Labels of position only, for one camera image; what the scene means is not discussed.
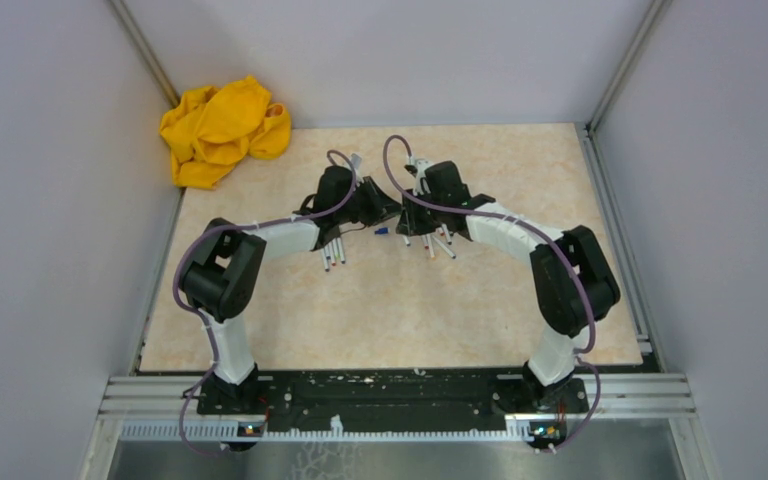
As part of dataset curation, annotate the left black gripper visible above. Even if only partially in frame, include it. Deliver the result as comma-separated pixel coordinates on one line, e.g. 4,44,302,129
335,176,401,227

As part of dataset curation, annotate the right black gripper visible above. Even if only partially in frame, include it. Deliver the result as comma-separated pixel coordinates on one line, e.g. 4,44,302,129
396,187,446,237

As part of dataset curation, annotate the orange white marker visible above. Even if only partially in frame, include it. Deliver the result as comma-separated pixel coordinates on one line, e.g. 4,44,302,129
427,235,436,260

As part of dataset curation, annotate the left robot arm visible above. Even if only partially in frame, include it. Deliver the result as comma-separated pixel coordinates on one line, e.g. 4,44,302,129
173,166,401,414

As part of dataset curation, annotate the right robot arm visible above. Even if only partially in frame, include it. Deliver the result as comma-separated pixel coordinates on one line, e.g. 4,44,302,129
397,157,621,412

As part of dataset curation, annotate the yellow crumpled cloth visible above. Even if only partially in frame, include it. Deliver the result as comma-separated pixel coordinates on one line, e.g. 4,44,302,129
158,75,292,190

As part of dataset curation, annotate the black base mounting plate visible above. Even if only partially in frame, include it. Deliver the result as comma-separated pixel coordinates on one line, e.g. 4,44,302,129
195,367,590,433

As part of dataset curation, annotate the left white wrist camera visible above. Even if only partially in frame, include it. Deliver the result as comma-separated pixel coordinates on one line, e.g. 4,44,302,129
349,153,363,176

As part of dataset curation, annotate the slotted cable duct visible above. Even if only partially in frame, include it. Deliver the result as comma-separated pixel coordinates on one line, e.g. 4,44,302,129
119,420,534,443

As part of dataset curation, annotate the aluminium frame rail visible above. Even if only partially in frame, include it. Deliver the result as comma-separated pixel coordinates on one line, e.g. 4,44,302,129
99,369,696,418

